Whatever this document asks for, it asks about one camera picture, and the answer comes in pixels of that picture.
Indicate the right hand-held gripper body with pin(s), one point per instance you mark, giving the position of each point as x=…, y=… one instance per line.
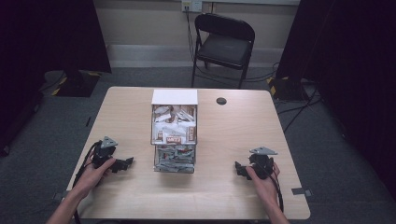
x=261, y=163

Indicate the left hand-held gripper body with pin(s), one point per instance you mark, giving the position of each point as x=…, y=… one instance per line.
x=104, y=152

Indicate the person's right hand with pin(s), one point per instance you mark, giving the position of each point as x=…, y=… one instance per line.
x=266, y=188

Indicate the person's left hand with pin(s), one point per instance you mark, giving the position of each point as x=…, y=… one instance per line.
x=90, y=177

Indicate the pile of grey packets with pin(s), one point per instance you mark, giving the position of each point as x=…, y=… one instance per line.
x=174, y=158

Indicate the grey tape strip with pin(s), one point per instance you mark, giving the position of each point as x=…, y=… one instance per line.
x=59, y=195
x=301, y=191

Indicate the pile of brown white packets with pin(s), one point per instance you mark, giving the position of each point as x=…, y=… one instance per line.
x=174, y=127

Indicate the black stand base striped tape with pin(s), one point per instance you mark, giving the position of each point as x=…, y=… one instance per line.
x=77, y=84
x=288, y=88

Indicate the white box of packets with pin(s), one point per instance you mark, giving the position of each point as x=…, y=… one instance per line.
x=174, y=98

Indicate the black folding chair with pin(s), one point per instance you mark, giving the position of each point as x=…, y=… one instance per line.
x=224, y=51

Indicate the dark curtain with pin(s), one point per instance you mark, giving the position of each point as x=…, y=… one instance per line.
x=351, y=77
x=46, y=46

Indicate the white wall socket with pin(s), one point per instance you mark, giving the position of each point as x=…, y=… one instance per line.
x=191, y=5

